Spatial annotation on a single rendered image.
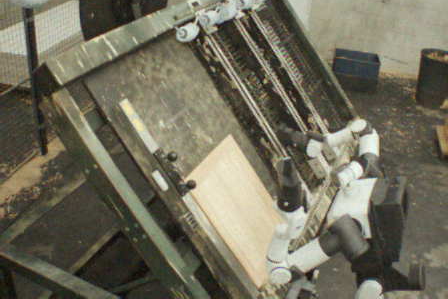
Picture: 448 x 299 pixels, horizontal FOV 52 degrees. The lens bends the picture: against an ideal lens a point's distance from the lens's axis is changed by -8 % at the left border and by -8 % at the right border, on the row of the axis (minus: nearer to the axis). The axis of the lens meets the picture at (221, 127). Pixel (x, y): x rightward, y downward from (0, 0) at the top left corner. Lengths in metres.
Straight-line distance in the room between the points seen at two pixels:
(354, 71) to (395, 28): 1.22
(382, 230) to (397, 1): 5.50
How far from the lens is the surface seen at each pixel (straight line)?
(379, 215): 1.86
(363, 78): 6.35
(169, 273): 1.77
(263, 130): 2.41
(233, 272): 1.98
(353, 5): 7.15
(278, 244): 1.76
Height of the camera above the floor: 2.42
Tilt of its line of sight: 28 degrees down
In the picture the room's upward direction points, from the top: 3 degrees clockwise
